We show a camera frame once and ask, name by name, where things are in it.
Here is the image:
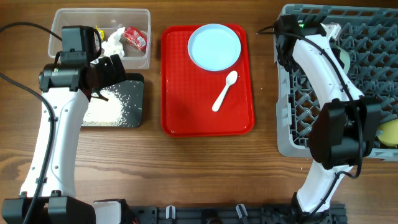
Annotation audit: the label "white rice grains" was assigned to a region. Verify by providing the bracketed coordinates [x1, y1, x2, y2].
[82, 80, 144, 127]

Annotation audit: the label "white tissue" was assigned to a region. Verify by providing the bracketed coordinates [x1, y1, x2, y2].
[101, 27, 125, 57]

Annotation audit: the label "yellow snack wrapper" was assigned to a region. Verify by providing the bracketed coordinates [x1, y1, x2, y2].
[95, 26, 104, 50]

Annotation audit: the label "red silver snack wrapper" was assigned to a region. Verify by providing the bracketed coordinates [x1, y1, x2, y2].
[123, 27, 147, 52]

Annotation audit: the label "large light blue plate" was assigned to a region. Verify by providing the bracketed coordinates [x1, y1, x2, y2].
[187, 24, 242, 72]

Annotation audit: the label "white plastic spoon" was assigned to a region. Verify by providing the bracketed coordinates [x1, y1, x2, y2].
[211, 70, 238, 112]

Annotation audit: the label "green bowl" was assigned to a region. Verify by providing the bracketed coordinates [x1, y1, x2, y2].
[331, 44, 351, 75]

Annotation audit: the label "yellow plastic cup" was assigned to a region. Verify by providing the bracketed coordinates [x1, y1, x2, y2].
[377, 119, 397, 147]

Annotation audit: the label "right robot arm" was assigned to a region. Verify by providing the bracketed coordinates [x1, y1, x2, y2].
[273, 15, 381, 223]

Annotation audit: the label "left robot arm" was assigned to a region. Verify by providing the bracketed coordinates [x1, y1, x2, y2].
[1, 54, 127, 223]

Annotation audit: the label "black waste tray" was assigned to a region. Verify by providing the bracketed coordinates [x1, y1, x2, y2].
[81, 72, 146, 129]

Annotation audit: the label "clear plastic waste bin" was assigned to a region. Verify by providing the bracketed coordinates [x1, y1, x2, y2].
[51, 8, 152, 70]

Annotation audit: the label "grey dishwasher rack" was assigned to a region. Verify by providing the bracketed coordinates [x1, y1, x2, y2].
[276, 4, 397, 157]

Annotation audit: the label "red serving tray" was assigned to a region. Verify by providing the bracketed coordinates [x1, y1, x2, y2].
[161, 24, 254, 137]

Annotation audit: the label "left black cable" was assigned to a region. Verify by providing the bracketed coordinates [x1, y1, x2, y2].
[0, 21, 63, 224]

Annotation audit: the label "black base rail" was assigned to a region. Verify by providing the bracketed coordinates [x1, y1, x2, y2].
[124, 203, 348, 224]

